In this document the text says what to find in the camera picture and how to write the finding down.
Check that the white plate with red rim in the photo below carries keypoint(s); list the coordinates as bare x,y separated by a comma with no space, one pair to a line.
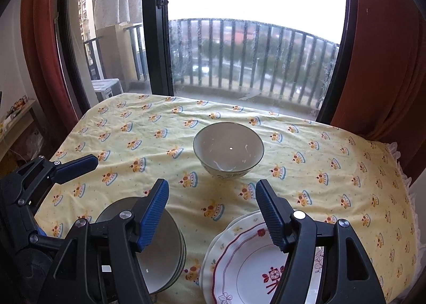
246,274

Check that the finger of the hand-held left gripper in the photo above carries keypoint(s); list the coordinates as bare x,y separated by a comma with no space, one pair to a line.
46,242
76,166

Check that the wooden shelf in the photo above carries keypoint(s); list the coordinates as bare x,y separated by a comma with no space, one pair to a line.
20,117

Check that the black window frame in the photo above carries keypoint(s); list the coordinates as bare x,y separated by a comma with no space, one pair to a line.
153,41

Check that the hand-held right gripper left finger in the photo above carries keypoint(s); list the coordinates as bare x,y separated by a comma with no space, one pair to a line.
153,215

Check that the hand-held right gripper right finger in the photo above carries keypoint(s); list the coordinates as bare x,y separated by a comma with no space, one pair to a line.
271,220

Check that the white air conditioner unit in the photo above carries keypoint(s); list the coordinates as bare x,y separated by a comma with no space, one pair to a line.
106,89

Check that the yellow printed tablecloth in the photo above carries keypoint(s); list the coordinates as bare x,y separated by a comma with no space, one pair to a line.
332,191

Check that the small colourful ornament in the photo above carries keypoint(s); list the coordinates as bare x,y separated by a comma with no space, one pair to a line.
20,101

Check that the orange curtain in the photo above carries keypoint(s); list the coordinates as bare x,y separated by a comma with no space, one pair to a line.
382,57
40,41

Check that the grey balcony railing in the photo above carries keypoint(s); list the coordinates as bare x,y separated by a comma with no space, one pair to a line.
213,20

